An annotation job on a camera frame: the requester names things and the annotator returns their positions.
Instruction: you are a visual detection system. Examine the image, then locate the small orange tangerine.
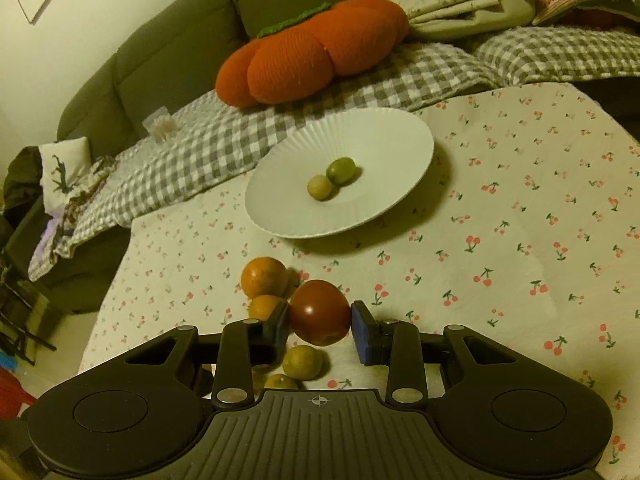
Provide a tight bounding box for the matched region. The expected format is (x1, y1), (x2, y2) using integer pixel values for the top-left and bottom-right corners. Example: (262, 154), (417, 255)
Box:
(247, 295), (286, 321)

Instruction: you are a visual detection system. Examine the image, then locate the pale yellow small fruit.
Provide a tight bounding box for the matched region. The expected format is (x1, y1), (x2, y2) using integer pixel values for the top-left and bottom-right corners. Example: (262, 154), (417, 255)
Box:
(264, 374), (299, 391)

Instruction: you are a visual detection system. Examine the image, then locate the red tomato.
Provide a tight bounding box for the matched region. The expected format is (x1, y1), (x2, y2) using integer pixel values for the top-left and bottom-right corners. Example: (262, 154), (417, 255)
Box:
(288, 280), (352, 347)

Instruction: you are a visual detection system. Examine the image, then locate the small yellow-green round fruit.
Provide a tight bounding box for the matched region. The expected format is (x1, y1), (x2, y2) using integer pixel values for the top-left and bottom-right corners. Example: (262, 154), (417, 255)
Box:
(307, 174), (334, 202)

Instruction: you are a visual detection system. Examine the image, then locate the green-red small tomato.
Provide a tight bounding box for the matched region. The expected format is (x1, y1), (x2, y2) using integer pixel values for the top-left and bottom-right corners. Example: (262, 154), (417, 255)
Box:
(326, 157), (357, 186)

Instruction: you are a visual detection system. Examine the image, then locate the cherry print tablecloth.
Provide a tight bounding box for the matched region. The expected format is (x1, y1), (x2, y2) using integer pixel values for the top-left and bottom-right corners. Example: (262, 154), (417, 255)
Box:
(81, 84), (639, 479)

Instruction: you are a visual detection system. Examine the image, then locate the white ribbed plate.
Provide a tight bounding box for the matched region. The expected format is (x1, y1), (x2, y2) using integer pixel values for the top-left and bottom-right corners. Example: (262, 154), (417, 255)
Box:
(245, 107), (435, 240)

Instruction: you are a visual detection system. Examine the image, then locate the grey checkered blanket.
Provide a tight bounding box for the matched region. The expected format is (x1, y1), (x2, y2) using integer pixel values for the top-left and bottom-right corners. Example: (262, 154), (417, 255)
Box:
(28, 26), (639, 281)

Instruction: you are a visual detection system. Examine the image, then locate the floral purple cloth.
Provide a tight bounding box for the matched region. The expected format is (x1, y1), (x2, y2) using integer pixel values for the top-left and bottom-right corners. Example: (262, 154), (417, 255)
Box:
(39, 156), (118, 266)

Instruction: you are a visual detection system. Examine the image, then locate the clear cotton swab box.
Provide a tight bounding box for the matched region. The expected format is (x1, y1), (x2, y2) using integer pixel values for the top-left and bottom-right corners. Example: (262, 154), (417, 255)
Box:
(142, 107), (179, 142)

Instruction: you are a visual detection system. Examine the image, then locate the white embroidered small pillow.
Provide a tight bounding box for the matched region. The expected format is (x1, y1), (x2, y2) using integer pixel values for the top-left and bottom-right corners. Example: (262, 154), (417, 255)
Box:
(38, 136), (91, 216)

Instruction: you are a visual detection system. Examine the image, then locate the dark green sofa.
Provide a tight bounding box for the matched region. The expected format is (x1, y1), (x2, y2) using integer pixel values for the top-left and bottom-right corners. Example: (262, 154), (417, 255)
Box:
(6, 0), (343, 314)

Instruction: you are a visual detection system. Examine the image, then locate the orange pumpkin plush cushion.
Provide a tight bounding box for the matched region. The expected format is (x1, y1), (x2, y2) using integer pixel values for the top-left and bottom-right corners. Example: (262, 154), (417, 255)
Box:
(215, 0), (409, 108)

